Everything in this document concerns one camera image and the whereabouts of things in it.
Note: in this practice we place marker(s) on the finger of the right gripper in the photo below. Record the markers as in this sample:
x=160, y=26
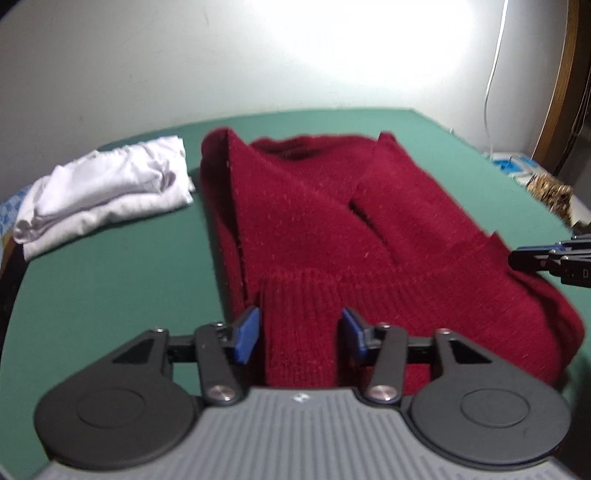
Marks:
x=531, y=260

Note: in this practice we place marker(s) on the blue white patterned cloth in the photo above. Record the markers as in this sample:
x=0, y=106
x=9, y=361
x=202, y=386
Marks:
x=8, y=213

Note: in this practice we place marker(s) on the brown patterned fabric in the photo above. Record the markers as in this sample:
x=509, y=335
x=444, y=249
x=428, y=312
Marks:
x=554, y=194

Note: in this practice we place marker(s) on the white blue power strip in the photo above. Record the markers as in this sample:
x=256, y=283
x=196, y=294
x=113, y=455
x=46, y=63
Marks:
x=516, y=166

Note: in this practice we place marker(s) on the dark red knit sweater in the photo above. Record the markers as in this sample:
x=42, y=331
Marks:
x=312, y=225

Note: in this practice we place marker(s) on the folded white garment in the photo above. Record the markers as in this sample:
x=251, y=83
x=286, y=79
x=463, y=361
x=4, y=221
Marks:
x=102, y=188

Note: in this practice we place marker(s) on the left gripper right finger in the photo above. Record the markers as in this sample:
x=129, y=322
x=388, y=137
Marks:
x=375, y=357

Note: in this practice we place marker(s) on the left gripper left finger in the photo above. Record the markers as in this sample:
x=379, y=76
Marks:
x=223, y=352

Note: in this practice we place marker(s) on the brown wooden frame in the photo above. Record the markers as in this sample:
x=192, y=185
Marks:
x=571, y=92

